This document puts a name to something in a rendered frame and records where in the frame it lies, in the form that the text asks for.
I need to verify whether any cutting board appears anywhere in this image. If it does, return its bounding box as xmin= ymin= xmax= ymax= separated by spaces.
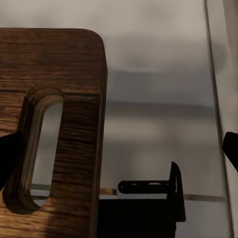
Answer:
xmin=0 ymin=27 xmax=106 ymax=238

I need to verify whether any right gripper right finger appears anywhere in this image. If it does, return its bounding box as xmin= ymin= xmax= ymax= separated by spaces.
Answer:
xmin=222 ymin=131 xmax=238 ymax=172

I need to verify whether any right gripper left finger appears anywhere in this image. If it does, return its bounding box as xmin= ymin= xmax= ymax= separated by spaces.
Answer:
xmin=0 ymin=132 xmax=26 ymax=191

